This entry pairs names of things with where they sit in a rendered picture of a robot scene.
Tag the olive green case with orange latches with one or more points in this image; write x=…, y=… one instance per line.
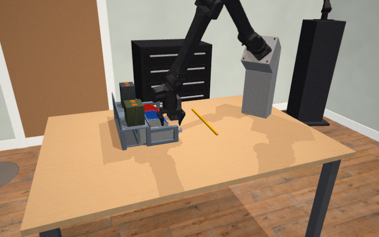
x=134, y=112

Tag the blue open bin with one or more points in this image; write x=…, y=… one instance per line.
x=151, y=115

